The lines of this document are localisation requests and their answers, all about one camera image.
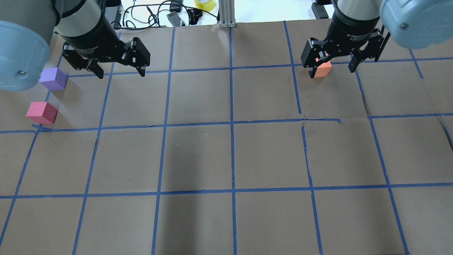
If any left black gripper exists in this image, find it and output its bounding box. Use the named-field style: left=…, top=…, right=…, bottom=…
left=57, top=13, right=150, bottom=79

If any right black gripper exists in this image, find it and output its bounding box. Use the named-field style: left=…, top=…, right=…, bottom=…
left=301, top=10, right=391, bottom=79

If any orange foam block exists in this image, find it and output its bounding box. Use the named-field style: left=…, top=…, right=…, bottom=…
left=314, top=61, right=332, bottom=78

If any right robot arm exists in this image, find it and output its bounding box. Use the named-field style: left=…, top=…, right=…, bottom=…
left=300, top=0, right=453, bottom=78

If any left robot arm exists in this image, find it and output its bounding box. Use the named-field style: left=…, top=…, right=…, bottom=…
left=0, top=0, right=150, bottom=91

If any black power brick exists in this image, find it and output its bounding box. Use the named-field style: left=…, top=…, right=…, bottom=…
left=311, top=0, right=331, bottom=19

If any purple foam block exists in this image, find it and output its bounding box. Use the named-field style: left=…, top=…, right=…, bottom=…
left=39, top=67, right=68, bottom=91

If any grey power adapter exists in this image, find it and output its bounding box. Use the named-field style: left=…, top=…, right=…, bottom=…
left=167, top=12, right=186, bottom=27

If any pink foam block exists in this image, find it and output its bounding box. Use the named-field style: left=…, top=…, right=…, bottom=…
left=26, top=102, right=58, bottom=124

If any yellow tape roll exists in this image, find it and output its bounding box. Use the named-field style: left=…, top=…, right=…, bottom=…
left=194, top=0, right=216, bottom=12

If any black cable bundle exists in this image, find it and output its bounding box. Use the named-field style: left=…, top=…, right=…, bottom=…
left=111, top=0, right=219, bottom=30

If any aluminium frame post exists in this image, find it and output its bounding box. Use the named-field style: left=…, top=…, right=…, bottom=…
left=218, top=0, right=236, bottom=28

